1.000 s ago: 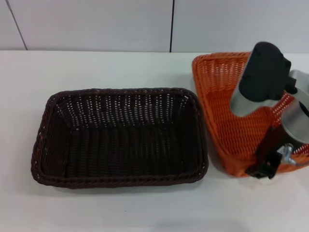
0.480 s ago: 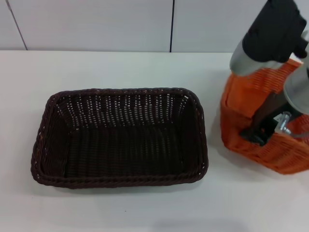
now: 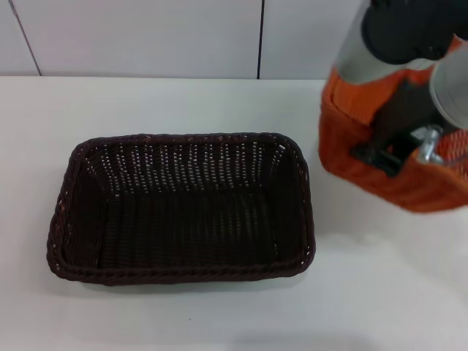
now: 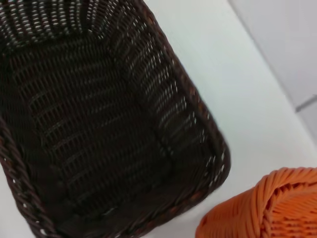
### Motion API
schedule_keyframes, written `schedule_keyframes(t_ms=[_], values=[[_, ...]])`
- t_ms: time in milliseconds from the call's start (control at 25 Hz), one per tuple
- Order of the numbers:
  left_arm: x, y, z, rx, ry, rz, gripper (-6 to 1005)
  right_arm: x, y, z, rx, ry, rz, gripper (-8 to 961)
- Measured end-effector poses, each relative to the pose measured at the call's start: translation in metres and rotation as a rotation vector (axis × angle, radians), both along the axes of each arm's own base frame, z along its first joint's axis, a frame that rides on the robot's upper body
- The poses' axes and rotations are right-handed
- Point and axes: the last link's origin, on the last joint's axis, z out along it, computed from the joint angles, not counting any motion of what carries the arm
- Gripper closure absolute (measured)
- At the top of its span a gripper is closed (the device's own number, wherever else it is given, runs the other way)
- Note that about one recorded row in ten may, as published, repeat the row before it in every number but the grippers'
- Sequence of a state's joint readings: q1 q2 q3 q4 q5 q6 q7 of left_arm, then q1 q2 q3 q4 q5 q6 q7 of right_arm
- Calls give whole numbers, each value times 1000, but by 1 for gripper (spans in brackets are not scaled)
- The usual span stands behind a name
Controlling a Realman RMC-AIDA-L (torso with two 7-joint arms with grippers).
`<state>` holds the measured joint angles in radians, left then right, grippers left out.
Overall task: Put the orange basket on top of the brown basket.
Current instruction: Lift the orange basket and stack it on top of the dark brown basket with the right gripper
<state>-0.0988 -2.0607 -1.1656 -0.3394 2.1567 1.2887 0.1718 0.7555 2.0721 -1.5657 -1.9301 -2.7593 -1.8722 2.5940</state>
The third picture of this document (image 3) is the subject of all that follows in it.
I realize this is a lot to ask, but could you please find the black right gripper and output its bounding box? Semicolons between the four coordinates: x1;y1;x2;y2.
350;79;442;178

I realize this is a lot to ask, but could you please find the orange wicker basket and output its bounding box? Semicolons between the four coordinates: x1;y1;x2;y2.
317;36;468;215

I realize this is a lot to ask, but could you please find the dark brown wicker basket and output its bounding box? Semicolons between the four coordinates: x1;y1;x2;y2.
45;132;316;286

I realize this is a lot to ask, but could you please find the silver metal gripper bracket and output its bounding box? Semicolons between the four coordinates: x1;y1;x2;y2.
412;124;445;164

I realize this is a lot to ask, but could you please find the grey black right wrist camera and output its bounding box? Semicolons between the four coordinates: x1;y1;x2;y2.
331;0;458;83

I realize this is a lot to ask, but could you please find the black vertical wall strip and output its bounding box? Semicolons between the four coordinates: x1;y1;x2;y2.
256;0;267;80

